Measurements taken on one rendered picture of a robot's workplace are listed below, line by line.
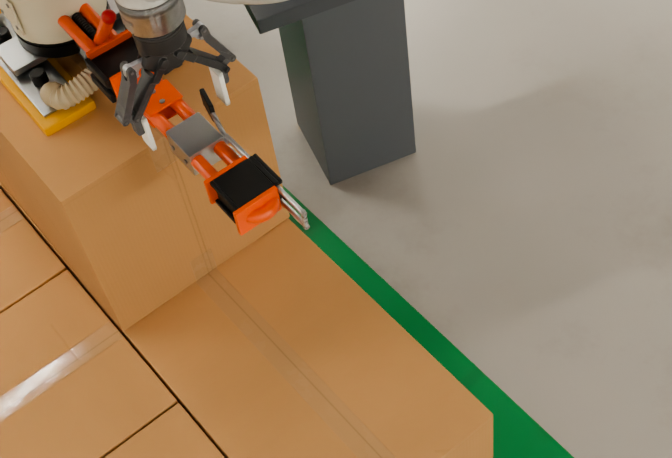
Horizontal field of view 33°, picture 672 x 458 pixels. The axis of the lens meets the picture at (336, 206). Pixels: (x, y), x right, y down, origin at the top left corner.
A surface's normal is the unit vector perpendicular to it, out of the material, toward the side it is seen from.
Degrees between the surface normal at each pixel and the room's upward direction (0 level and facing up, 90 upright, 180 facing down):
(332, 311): 0
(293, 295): 0
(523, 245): 0
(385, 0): 90
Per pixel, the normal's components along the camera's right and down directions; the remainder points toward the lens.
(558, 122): -0.11, -0.62
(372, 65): 0.37, 0.70
